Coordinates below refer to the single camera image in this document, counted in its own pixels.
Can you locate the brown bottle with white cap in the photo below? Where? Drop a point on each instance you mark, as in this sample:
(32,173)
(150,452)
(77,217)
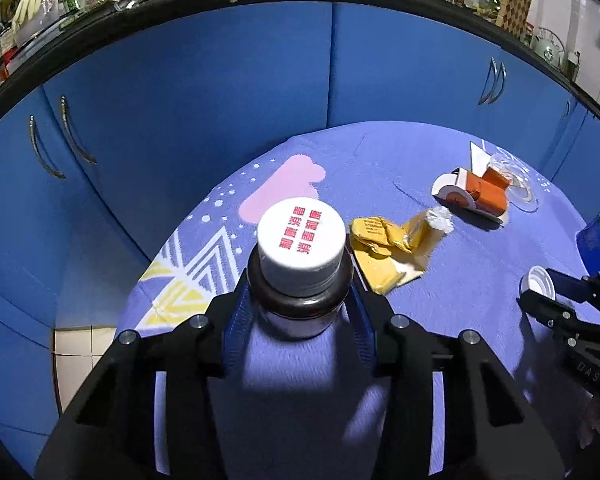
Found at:
(300,245)

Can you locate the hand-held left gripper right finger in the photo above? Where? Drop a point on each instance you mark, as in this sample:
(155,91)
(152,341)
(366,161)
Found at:
(362,330)

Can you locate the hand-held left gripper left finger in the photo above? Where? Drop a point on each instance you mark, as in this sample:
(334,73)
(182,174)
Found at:
(237,320)

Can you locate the orange and white carton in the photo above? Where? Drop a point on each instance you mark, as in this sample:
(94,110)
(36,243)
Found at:
(485,192)

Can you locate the blue printed tablecloth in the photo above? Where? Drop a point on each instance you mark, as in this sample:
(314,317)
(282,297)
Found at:
(430,270)

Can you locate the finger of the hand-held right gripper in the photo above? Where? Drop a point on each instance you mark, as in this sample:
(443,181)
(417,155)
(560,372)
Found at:
(567,285)
(545,310)

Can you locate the blue paper cup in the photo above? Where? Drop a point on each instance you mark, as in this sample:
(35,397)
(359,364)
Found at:
(592,245)

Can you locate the clear plastic lid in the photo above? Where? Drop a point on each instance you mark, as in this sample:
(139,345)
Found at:
(522,195)

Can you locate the pale green teapot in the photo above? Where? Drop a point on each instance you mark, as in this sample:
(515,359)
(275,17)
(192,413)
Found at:
(547,50)

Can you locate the checkered wooden cutting board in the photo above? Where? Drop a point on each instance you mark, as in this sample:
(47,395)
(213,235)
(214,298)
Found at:
(515,2)

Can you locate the crumpled yellow wrapper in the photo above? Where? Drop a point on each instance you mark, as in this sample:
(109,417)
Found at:
(380,265)

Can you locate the white bottle cap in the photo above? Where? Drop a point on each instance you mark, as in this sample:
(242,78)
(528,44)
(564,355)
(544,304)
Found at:
(537,280)

